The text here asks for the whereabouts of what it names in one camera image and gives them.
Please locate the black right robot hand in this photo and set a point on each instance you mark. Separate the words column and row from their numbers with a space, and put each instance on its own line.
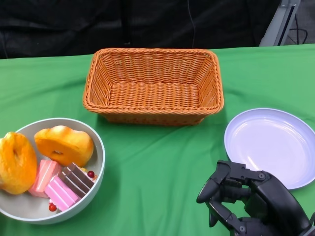
column 270, row 199

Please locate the orange wicker basket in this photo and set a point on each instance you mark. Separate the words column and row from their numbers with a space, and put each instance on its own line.
column 152, row 98

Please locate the green tablecloth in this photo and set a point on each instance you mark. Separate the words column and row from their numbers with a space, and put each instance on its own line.
column 157, row 159

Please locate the yellow cake slice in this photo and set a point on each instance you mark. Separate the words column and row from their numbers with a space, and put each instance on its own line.
column 83, row 169

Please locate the grey metal frame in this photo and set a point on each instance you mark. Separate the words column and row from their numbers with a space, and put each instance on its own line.
column 275, row 27

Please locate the lilac round plate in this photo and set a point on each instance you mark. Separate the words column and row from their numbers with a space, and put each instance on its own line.
column 270, row 137

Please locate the magenta pink cake slice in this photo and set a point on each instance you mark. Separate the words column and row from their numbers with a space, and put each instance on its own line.
column 61, row 194

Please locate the chocolate brown cake slice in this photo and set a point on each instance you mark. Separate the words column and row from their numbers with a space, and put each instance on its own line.
column 78, row 180

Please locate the black backdrop curtain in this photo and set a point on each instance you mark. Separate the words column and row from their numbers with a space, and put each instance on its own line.
column 73, row 24

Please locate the orange white twisted bread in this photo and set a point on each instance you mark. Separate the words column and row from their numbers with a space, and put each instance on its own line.
column 17, row 167

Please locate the grey-green round bowl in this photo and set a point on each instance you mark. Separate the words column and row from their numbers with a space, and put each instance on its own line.
column 24, row 211

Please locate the salmon pink cake slice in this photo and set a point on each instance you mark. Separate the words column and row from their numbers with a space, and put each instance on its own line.
column 43, row 177

